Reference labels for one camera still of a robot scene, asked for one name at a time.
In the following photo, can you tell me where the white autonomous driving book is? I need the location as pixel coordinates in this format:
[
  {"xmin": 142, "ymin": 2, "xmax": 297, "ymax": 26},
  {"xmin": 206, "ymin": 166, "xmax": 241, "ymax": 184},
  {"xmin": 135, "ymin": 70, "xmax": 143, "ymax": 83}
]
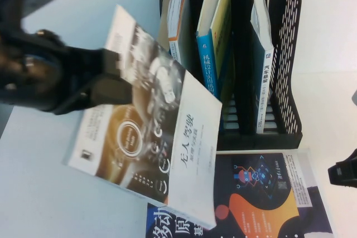
[{"xmin": 61, "ymin": 4, "xmax": 223, "ymax": 230}]

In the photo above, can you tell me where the white spine orange stripe book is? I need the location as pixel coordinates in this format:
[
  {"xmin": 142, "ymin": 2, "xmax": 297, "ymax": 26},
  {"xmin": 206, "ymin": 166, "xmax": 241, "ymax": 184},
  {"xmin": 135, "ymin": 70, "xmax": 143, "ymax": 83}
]
[{"xmin": 166, "ymin": 0, "xmax": 196, "ymax": 73}]

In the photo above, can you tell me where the black plastic book stand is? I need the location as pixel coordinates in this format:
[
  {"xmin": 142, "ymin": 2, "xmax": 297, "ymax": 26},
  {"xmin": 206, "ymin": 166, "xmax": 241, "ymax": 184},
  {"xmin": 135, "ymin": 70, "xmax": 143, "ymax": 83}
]
[{"xmin": 160, "ymin": 0, "xmax": 303, "ymax": 151}]

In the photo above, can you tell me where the blue spine mechanical design book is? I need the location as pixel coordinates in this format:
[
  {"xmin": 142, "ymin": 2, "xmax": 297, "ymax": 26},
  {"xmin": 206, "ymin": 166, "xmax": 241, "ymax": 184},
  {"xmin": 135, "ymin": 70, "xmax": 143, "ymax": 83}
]
[{"xmin": 196, "ymin": 0, "xmax": 224, "ymax": 102}]

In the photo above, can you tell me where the dark mobile robot book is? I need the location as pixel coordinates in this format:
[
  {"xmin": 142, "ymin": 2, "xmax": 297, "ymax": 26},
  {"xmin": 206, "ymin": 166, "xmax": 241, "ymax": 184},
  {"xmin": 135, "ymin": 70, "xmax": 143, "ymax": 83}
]
[{"xmin": 145, "ymin": 148, "xmax": 334, "ymax": 238}]

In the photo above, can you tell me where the teal cover car suspension book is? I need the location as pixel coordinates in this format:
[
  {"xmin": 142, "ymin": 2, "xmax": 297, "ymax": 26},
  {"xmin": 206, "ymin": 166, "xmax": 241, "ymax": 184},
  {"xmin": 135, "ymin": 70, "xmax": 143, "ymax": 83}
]
[{"xmin": 250, "ymin": 0, "xmax": 274, "ymax": 134}]

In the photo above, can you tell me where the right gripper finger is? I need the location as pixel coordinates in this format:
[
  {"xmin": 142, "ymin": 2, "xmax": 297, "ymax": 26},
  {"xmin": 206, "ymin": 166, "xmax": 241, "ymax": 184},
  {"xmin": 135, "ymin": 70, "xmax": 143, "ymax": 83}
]
[
  {"xmin": 327, "ymin": 162, "xmax": 357, "ymax": 189},
  {"xmin": 337, "ymin": 148, "xmax": 357, "ymax": 166}
]

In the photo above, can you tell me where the yellow cover book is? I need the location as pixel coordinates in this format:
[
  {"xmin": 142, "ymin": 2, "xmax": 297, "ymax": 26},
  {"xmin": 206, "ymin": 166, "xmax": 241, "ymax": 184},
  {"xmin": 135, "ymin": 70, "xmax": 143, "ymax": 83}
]
[{"xmin": 210, "ymin": 0, "xmax": 234, "ymax": 95}]

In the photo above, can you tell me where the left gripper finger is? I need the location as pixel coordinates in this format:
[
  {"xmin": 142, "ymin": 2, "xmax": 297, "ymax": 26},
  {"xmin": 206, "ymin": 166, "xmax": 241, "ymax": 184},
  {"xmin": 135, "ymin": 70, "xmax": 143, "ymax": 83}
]
[
  {"xmin": 56, "ymin": 77, "xmax": 133, "ymax": 115},
  {"xmin": 69, "ymin": 48, "xmax": 124, "ymax": 79}
]

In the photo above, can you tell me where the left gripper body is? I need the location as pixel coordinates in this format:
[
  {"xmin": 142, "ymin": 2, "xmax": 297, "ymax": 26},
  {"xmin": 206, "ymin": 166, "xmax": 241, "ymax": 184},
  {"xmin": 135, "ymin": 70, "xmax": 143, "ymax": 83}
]
[{"xmin": 0, "ymin": 29, "xmax": 93, "ymax": 112}]

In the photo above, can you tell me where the cyan spine book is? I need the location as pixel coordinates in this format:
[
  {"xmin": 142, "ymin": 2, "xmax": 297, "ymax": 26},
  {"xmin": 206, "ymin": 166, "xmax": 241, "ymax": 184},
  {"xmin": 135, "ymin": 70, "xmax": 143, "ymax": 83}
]
[{"xmin": 157, "ymin": 0, "xmax": 173, "ymax": 52}]

